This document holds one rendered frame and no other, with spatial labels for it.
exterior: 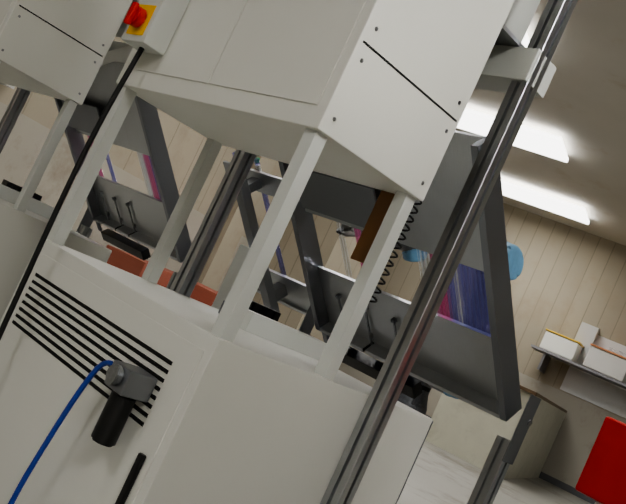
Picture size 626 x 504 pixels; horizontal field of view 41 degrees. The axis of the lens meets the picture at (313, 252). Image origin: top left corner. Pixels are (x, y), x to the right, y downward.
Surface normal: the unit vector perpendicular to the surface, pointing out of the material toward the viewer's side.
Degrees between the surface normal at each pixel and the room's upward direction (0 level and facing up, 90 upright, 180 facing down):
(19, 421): 90
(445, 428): 90
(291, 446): 90
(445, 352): 137
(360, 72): 90
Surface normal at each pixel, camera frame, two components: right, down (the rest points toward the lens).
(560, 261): -0.38, -0.24
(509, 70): -0.64, -0.34
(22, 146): 0.83, 0.35
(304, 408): 0.65, 0.26
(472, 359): -0.74, 0.43
